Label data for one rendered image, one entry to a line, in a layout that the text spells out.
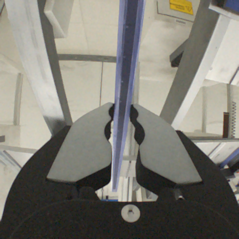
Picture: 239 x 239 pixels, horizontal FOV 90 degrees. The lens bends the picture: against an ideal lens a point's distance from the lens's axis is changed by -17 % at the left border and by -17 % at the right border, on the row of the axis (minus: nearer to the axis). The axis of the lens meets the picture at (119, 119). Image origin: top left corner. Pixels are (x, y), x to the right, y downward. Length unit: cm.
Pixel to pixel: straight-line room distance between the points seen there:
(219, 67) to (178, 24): 29
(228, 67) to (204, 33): 8
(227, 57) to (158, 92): 198
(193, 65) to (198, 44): 3
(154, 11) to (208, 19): 30
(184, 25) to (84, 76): 176
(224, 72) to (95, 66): 198
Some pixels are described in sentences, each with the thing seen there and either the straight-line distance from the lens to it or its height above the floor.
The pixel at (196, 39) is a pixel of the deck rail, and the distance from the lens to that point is 26.
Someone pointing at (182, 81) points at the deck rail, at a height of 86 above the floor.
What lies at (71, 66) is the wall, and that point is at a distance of 221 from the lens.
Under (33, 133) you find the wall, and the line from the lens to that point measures 226.
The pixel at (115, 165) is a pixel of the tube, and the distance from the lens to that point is 21.
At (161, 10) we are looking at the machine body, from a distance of 53.
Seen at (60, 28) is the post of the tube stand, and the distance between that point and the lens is 21.
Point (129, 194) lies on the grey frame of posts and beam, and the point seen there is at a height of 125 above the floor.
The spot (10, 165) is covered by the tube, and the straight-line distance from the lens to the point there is 34.
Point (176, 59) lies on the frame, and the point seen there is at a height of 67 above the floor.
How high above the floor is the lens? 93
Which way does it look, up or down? level
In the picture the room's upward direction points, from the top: 177 degrees counter-clockwise
